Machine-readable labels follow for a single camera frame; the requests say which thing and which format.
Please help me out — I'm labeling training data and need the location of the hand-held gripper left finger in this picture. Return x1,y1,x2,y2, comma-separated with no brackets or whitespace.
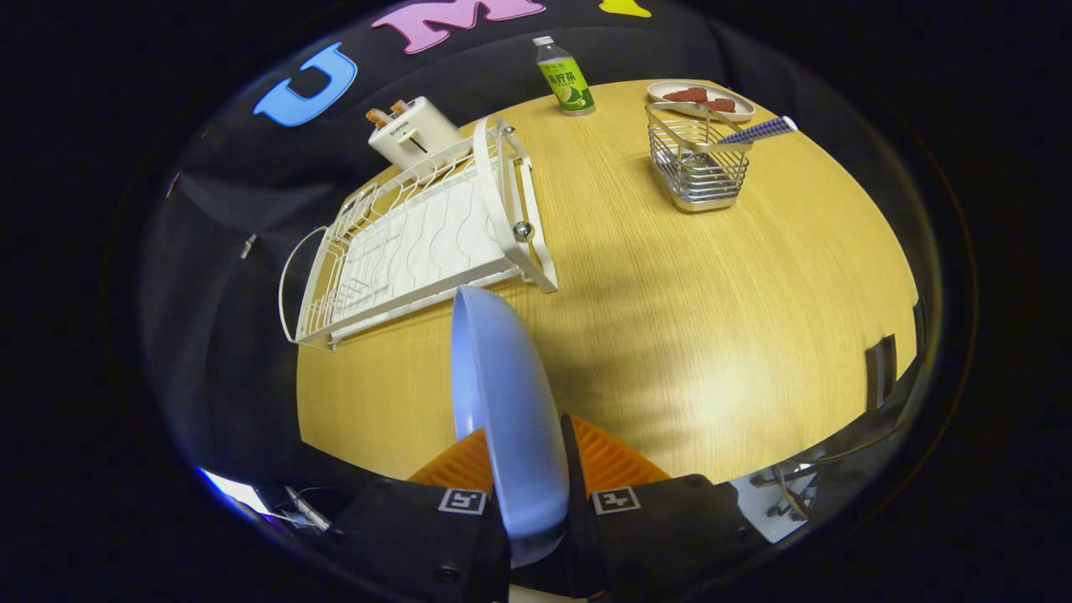
331,427,513,603

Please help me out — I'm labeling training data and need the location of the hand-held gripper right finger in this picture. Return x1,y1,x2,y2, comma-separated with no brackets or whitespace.
549,414,770,600

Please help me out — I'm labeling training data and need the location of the light blue plate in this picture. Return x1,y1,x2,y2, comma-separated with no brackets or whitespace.
451,285,572,569

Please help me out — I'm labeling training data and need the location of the white wire dish rack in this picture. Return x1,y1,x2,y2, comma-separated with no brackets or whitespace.
278,115,559,353

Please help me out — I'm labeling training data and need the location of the metal wire basket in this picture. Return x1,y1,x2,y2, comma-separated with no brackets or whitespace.
644,101,752,213

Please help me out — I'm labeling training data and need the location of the spoon with blue checked handle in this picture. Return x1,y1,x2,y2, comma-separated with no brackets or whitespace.
695,116,799,153

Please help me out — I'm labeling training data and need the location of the small white dish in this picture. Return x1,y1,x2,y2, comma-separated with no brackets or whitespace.
647,80,756,123

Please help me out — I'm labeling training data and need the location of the white power strip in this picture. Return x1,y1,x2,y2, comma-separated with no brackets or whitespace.
283,484,332,532

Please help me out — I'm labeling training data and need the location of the white toaster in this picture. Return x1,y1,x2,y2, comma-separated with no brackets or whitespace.
367,95,463,173

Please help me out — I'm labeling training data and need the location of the green tea bottle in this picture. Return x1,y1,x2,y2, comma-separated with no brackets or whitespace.
533,35,596,116

